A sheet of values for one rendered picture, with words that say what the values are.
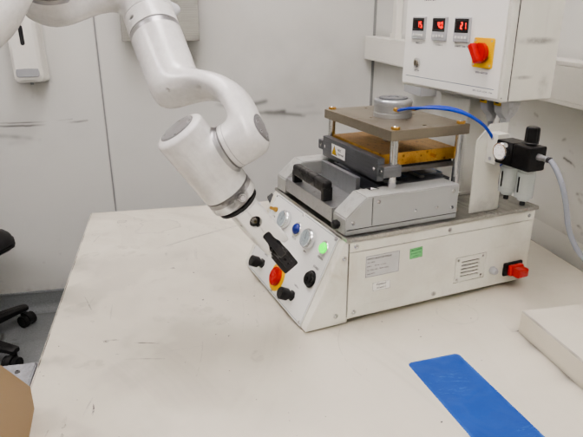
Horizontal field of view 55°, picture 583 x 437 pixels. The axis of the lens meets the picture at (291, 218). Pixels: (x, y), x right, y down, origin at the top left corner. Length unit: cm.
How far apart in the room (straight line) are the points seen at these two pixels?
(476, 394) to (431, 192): 38
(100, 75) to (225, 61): 52
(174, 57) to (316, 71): 167
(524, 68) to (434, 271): 42
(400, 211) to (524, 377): 35
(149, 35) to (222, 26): 153
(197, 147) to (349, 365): 44
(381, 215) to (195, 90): 40
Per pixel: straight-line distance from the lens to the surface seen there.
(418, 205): 109
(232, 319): 112
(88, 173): 263
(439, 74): 128
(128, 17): 106
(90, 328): 115
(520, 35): 116
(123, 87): 254
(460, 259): 119
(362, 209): 102
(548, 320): 112
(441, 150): 116
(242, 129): 86
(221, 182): 89
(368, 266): 106
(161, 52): 98
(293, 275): 113
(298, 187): 118
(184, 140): 86
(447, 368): 101
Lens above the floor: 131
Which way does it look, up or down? 20 degrees down
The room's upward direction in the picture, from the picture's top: straight up
